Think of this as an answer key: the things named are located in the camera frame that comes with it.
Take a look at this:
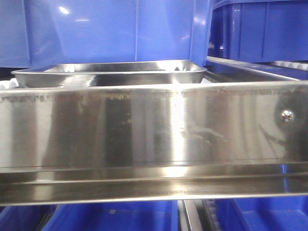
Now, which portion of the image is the white roller track upper shelf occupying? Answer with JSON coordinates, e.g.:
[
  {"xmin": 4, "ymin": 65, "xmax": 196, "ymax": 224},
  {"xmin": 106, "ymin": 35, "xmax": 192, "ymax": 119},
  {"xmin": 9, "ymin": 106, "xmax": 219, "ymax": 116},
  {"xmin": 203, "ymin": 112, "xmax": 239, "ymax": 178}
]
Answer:
[{"xmin": 0, "ymin": 80, "xmax": 19, "ymax": 90}]

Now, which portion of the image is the blue bin lower right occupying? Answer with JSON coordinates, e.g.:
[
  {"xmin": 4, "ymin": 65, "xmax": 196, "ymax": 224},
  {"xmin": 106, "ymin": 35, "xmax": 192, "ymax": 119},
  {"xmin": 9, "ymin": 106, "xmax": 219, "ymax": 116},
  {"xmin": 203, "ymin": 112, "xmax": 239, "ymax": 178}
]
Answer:
[{"xmin": 215, "ymin": 196, "xmax": 308, "ymax": 231}]

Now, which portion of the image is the stainless steel shelf front rail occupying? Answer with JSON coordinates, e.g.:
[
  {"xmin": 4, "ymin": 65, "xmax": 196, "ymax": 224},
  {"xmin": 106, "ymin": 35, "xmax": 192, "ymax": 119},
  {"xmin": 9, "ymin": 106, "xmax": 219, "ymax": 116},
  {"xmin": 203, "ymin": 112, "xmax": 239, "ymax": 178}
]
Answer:
[{"xmin": 0, "ymin": 81, "xmax": 308, "ymax": 205}]

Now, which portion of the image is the blue bin lower centre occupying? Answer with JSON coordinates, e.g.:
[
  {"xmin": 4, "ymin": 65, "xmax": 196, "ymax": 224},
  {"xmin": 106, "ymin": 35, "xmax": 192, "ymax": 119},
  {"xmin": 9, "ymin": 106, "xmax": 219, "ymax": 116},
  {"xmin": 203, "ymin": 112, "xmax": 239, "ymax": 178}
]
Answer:
[{"xmin": 43, "ymin": 200, "xmax": 178, "ymax": 231}]

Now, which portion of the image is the large blue plastic bin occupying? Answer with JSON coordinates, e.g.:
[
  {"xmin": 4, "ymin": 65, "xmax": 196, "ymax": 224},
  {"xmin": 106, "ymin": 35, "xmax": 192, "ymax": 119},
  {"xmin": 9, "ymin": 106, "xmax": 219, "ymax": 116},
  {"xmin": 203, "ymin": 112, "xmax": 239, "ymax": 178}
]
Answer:
[{"xmin": 0, "ymin": 0, "xmax": 213, "ymax": 68}]

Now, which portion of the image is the round-head screw on rail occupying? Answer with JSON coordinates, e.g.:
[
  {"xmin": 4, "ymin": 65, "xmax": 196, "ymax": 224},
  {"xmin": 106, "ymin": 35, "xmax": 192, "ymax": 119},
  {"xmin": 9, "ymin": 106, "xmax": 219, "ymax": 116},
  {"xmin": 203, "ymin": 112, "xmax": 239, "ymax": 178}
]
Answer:
[{"xmin": 281, "ymin": 109, "xmax": 293, "ymax": 123}]

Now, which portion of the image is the blue ribbed crate right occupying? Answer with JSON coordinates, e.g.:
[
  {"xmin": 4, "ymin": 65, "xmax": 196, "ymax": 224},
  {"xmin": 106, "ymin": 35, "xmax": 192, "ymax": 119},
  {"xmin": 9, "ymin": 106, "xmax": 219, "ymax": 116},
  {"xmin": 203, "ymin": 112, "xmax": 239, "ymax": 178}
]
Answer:
[{"xmin": 208, "ymin": 0, "xmax": 308, "ymax": 63}]

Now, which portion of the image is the roller track lower shelf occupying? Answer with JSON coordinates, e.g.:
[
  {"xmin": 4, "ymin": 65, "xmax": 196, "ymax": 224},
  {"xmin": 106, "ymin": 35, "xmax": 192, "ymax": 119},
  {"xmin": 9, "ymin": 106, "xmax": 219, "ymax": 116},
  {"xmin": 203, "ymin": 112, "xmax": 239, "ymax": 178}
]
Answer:
[{"xmin": 178, "ymin": 199, "xmax": 221, "ymax": 231}]

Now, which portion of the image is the blue bin lower left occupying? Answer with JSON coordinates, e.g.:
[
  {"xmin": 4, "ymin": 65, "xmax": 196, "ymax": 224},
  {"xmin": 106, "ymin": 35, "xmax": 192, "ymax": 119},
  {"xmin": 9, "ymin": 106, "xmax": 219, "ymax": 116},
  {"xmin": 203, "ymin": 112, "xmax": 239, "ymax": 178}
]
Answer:
[{"xmin": 0, "ymin": 205, "xmax": 57, "ymax": 231}]

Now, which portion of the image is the silver metal tray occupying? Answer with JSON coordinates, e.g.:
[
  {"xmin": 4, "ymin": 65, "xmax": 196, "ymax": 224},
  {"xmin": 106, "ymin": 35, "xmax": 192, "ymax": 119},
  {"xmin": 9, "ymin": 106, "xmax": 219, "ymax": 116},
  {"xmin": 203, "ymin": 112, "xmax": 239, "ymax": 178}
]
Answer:
[{"xmin": 12, "ymin": 60, "xmax": 207, "ymax": 88}]

